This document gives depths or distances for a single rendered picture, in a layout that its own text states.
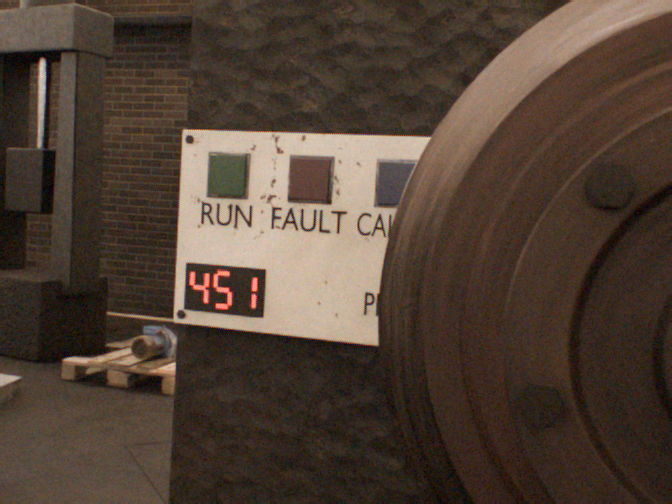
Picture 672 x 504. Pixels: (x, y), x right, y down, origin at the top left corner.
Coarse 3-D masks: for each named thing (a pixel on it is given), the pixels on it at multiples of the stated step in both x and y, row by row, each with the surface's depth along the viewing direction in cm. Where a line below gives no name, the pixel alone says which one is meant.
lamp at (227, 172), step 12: (216, 156) 73; (228, 156) 73; (240, 156) 73; (216, 168) 73; (228, 168) 73; (240, 168) 73; (216, 180) 73; (228, 180) 73; (240, 180) 73; (216, 192) 73; (228, 192) 73; (240, 192) 73
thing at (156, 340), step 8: (144, 328) 504; (152, 328) 502; (160, 328) 508; (144, 336) 497; (152, 336) 503; (160, 336) 511; (168, 336) 515; (136, 344) 496; (144, 344) 496; (152, 344) 496; (160, 344) 506; (168, 344) 512; (136, 352) 496; (144, 352) 495; (152, 352) 497; (160, 352) 510; (168, 352) 516
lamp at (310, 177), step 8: (296, 160) 71; (304, 160) 71; (312, 160) 70; (320, 160) 70; (328, 160) 70; (296, 168) 71; (304, 168) 71; (312, 168) 70; (320, 168) 70; (328, 168) 70; (296, 176) 71; (304, 176) 71; (312, 176) 70; (320, 176) 70; (328, 176) 70; (296, 184) 71; (304, 184) 71; (312, 184) 70; (320, 184) 70; (328, 184) 70; (296, 192) 71; (304, 192) 71; (312, 192) 70; (320, 192) 70; (328, 192) 70; (312, 200) 71; (320, 200) 70; (328, 200) 70
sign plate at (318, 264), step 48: (192, 144) 75; (240, 144) 73; (288, 144) 72; (336, 144) 70; (384, 144) 69; (192, 192) 75; (288, 192) 72; (336, 192) 70; (192, 240) 75; (240, 240) 73; (288, 240) 72; (336, 240) 70; (384, 240) 69; (192, 288) 75; (240, 288) 73; (288, 288) 72; (336, 288) 71; (336, 336) 71
